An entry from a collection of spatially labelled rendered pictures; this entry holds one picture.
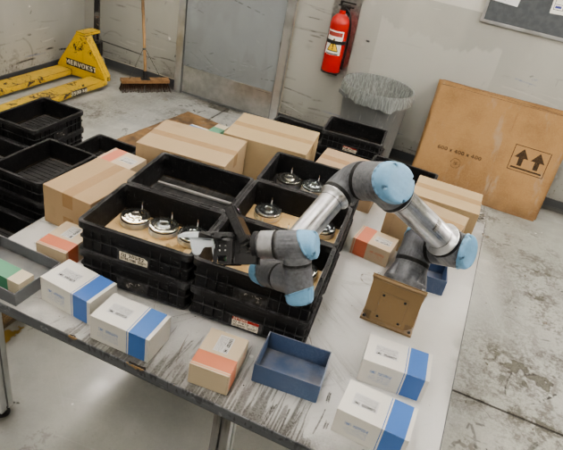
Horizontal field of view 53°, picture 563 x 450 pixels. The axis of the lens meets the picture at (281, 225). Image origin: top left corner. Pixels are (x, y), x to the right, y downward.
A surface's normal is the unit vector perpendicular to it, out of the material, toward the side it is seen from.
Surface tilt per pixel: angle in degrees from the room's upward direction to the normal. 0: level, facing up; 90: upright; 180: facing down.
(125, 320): 0
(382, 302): 90
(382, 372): 90
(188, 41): 90
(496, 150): 77
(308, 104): 90
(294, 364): 0
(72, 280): 0
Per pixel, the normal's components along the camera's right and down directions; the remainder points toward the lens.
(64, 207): -0.42, 0.43
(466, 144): -0.32, 0.25
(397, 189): 0.53, 0.04
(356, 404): 0.17, -0.83
